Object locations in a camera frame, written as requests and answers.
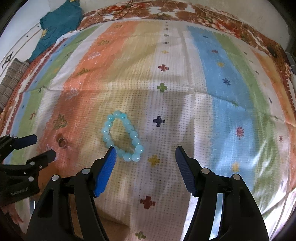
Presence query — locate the striped colourful bed cover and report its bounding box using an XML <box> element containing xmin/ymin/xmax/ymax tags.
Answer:
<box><xmin>1</xmin><ymin>20</ymin><xmax>295</xmax><ymax>240</ymax></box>

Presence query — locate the striped grey pillow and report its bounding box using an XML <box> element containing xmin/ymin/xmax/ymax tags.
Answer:
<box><xmin>0</xmin><ymin>58</ymin><xmax>30</xmax><ymax>112</ymax></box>

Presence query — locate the light blue bead bracelet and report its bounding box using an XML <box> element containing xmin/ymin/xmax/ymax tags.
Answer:
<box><xmin>101</xmin><ymin>110</ymin><xmax>145</xmax><ymax>163</ymax></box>

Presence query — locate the teal cloth garment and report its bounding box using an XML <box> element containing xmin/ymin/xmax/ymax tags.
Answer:
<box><xmin>29</xmin><ymin>1</ymin><xmax>83</xmax><ymax>62</ymax></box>

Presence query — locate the red floral bed sheet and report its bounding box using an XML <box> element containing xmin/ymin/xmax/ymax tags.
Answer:
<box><xmin>78</xmin><ymin>1</ymin><xmax>292</xmax><ymax>76</ymax></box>

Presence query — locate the black cable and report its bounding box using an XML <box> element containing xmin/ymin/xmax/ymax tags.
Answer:
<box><xmin>76</xmin><ymin>0</ymin><xmax>135</xmax><ymax>32</ymax></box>

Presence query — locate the left hand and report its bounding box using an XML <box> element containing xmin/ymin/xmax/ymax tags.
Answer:
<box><xmin>1</xmin><ymin>203</ymin><xmax>23</xmax><ymax>225</ymax></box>

